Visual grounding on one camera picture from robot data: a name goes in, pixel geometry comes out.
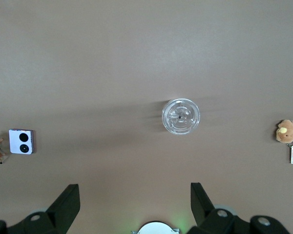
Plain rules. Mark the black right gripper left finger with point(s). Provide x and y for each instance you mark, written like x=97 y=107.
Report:
x=66 y=207

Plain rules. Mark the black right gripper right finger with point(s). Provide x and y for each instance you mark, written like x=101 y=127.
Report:
x=200 y=207

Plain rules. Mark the lilac flip phone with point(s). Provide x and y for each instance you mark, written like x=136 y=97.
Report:
x=14 y=146

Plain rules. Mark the clear plastic cup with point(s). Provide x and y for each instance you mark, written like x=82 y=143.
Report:
x=171 y=126

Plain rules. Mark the brown plush toy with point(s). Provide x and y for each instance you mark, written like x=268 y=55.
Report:
x=286 y=134

